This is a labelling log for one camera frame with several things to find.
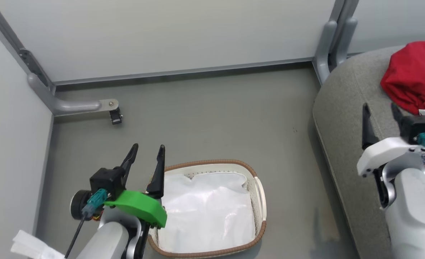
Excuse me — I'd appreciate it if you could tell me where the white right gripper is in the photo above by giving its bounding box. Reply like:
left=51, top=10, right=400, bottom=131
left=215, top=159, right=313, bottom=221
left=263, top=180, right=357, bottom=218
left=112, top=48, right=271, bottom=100
left=356, top=102, right=425, bottom=178

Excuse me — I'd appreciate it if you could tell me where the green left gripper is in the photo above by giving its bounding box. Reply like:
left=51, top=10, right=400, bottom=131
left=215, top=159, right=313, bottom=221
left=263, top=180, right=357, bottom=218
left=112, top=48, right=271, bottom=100
left=104, top=143, right=168, bottom=229

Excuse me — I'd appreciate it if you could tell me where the red shirt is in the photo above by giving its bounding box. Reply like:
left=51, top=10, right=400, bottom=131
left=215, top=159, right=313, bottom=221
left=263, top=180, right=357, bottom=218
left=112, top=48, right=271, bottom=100
left=380, top=41, right=425, bottom=115

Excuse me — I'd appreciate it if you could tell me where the grey fabric sofa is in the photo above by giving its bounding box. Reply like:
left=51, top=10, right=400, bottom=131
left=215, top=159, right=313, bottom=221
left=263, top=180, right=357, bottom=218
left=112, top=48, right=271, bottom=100
left=312, top=45, right=425, bottom=259

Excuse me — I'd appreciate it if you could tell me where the black caster wheel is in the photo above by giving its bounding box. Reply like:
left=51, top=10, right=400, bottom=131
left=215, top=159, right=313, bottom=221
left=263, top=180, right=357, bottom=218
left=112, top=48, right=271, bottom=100
left=110, top=108, right=123, bottom=125

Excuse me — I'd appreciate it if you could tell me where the white cloth basket liner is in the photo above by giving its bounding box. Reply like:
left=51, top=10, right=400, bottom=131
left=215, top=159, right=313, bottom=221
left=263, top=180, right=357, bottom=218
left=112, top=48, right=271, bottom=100
left=158, top=171, right=257, bottom=254

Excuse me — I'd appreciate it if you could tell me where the grey partition foot with bolt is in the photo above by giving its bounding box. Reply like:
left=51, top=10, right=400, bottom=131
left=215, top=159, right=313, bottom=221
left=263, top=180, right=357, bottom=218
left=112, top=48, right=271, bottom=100
left=27, top=73, right=120, bottom=117

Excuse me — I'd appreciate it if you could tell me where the white laundry basket brown rim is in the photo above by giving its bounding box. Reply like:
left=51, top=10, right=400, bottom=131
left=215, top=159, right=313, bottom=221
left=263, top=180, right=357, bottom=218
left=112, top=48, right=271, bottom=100
left=146, top=159, right=268, bottom=259

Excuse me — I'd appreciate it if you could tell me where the white folded cloth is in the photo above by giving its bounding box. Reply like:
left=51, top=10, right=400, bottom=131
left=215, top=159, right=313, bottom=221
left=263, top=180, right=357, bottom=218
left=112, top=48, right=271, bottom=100
left=10, top=230, right=66, bottom=259

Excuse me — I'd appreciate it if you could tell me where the teal left cable connector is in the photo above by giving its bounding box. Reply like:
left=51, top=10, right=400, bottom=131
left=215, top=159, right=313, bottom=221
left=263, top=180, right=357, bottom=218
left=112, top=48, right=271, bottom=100
left=81, top=188, right=108, bottom=220

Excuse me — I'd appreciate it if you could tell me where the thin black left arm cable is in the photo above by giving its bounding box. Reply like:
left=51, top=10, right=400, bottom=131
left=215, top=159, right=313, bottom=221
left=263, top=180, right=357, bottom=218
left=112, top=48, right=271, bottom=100
left=64, top=214, right=88, bottom=259

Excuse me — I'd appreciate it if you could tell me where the grey partition bottom rail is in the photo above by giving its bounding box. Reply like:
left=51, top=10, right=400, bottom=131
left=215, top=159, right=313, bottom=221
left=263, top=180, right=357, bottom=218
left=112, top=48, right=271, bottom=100
left=54, top=57, right=314, bottom=86

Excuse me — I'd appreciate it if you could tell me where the grey partition post with bracket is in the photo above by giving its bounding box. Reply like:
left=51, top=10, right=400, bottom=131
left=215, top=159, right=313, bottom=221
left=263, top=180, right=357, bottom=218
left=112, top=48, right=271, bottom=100
left=0, top=6, right=56, bottom=95

